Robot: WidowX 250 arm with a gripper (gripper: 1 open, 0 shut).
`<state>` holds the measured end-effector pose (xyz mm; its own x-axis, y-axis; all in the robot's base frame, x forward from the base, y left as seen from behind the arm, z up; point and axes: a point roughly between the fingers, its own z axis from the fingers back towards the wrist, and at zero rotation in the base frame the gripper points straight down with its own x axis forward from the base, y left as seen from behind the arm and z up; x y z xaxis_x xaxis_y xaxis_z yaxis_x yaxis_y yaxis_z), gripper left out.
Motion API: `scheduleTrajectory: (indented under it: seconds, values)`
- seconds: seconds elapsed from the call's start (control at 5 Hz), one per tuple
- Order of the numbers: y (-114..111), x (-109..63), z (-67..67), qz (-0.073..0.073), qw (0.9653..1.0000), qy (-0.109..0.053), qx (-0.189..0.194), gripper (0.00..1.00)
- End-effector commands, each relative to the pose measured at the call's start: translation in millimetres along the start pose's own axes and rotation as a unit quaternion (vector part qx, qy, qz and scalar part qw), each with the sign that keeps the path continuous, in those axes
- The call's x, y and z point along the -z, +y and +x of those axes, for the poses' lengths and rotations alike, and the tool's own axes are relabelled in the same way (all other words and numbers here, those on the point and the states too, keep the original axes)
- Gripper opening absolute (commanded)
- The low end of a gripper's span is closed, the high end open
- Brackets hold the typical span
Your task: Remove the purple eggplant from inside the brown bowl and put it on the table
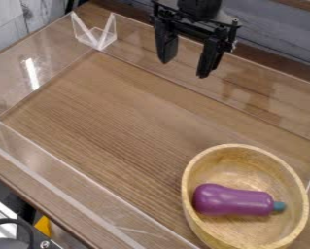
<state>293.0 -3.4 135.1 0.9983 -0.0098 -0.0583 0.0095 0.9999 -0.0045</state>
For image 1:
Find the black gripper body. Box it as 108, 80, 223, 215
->
152, 0, 242, 41

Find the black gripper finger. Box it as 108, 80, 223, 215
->
196, 37, 227, 79
154, 18, 178, 64

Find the purple toy eggplant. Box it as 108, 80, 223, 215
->
192, 184, 286, 216

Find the light wooden bowl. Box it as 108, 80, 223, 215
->
180, 144, 309, 249

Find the yellow tag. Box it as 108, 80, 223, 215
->
35, 216, 52, 236

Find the clear acrylic corner bracket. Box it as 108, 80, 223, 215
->
69, 13, 116, 51

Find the black cable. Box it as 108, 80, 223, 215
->
0, 218, 35, 249

